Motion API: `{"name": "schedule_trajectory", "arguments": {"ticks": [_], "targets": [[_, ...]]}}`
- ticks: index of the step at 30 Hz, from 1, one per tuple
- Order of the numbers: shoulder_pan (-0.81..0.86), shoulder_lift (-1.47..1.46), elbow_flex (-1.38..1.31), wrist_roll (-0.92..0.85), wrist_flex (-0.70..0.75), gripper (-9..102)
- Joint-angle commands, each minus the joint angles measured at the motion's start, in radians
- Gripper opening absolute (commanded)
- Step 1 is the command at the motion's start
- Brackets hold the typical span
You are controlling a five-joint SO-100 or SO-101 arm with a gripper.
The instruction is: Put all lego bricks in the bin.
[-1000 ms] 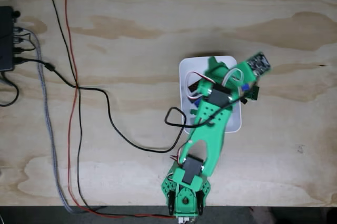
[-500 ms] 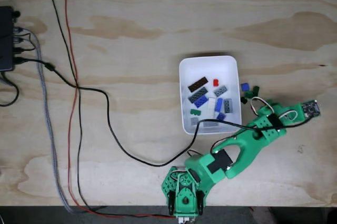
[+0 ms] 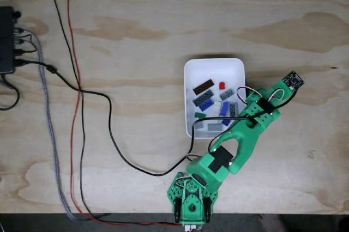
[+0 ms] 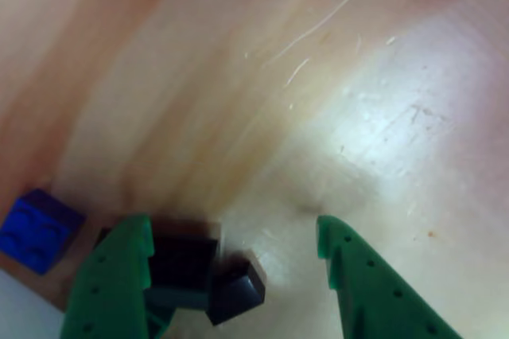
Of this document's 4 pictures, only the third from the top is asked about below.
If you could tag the blue two-by-three lego brick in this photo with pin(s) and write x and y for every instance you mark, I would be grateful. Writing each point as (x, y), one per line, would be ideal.
(205, 104)

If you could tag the black wrist camera board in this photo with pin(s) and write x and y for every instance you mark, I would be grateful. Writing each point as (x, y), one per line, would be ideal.
(293, 80)

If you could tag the brown long lego brick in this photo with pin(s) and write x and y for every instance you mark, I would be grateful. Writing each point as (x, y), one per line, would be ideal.
(203, 86)

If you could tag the grey two-by-three lego brick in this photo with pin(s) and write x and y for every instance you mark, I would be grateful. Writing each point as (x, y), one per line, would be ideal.
(234, 109)
(227, 94)

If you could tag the black usb hub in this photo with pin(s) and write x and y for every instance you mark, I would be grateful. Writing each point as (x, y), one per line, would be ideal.
(5, 38)

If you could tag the grey long lego brick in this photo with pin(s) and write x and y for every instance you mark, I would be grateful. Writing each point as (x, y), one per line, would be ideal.
(203, 97)

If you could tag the clear white lego brick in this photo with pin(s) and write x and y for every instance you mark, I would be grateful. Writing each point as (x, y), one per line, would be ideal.
(215, 127)

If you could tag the white plastic bin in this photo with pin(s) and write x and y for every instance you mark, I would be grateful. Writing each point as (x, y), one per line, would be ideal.
(215, 71)

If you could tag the small grey lego brick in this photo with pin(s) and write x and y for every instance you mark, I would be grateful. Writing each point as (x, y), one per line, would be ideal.
(200, 125)

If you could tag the red square lego brick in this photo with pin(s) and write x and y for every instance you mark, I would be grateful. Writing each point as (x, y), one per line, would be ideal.
(222, 85)

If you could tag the blue long lego brick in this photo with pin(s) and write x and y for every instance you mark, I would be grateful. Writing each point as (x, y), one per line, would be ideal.
(224, 108)

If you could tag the blue square lego brick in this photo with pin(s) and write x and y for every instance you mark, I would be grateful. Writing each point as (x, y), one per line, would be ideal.
(225, 122)

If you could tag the green oblong lego brick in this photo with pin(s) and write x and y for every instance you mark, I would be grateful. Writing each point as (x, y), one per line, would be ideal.
(199, 115)

